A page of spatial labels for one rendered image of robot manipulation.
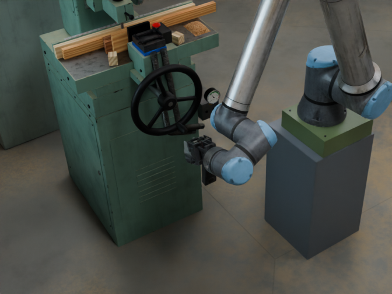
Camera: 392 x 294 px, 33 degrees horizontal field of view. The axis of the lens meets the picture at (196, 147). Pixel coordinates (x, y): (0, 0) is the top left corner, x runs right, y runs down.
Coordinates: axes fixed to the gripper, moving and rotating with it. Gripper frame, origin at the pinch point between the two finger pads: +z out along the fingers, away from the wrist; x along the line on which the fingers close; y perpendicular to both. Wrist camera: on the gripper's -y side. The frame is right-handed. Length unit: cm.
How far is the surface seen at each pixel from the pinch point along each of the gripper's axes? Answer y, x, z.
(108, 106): 16.8, 15.2, 29.3
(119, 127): 6.1, 11.8, 33.2
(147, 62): 31.5, 1.4, 13.8
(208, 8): 39, -39, 38
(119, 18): 46, 2, 31
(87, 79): 30.1, 21.3, 24.4
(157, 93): 19.5, 0.2, 14.7
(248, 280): -69, -18, 11
